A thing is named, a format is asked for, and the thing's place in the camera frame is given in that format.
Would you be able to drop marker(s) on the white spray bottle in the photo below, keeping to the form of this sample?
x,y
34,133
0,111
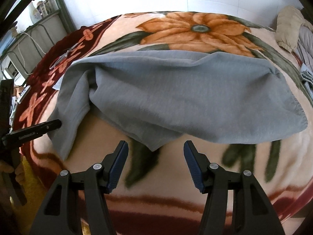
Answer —
x,y
35,15

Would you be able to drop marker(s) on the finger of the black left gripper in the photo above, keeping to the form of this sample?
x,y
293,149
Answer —
x,y
24,135

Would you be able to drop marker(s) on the white phone on blanket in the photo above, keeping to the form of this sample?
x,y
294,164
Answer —
x,y
23,93

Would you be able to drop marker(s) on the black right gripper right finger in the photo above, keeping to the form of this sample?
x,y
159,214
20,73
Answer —
x,y
252,211

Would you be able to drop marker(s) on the folded grey striped cloth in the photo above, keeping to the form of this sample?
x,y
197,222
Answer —
x,y
307,79

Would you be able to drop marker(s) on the green metal bed frame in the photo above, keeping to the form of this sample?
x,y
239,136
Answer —
x,y
24,44

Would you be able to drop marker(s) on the silver scissors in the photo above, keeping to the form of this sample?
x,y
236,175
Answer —
x,y
63,57

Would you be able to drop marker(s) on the beige puffer jacket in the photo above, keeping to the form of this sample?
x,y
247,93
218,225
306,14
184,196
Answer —
x,y
294,33

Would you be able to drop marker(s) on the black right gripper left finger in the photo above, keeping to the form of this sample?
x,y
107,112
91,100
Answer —
x,y
58,213

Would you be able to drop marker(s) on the grey sweat pants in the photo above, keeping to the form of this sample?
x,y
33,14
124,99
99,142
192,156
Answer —
x,y
157,96

